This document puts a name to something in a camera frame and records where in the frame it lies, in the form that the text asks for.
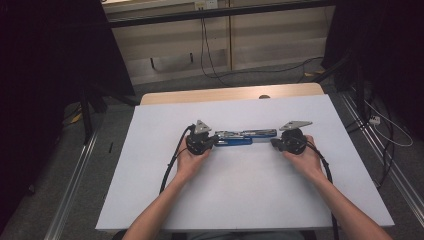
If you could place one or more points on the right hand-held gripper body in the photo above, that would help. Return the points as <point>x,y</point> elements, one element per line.
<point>294,141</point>

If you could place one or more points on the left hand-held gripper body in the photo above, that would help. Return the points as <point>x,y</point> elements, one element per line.
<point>198,143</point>

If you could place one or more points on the blue stapler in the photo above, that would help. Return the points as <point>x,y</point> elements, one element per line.
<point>233,141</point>

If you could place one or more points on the person's left hand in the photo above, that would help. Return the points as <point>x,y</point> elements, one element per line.
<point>190,165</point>

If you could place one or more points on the person's right hand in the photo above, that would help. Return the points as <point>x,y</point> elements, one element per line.
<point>308,160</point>

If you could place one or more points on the wooden table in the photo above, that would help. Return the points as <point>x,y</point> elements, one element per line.
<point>216,94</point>

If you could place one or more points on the white table cover sheet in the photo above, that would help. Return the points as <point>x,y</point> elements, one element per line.
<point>233,190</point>

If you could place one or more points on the white power strip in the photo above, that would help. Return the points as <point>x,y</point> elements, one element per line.
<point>375,120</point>

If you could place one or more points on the black metal stand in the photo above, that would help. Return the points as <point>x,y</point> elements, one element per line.
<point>358,86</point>

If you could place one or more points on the small black floor object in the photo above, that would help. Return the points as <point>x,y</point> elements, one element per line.
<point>111,147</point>

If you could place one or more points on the black tripod stand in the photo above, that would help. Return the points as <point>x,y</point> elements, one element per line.
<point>87,113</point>

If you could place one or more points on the black metal crossbar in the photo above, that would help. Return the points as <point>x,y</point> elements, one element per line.
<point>166,18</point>

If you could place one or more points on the black curtain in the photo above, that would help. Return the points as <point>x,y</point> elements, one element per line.
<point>383,50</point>
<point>40,66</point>

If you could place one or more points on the black wall bracket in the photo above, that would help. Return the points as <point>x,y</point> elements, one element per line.
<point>152,63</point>
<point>191,57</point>

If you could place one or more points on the aluminium floor rail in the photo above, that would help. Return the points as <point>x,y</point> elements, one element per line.
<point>383,150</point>
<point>70,190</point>

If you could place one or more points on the white wall socket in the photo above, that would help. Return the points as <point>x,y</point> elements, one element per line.
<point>206,4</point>

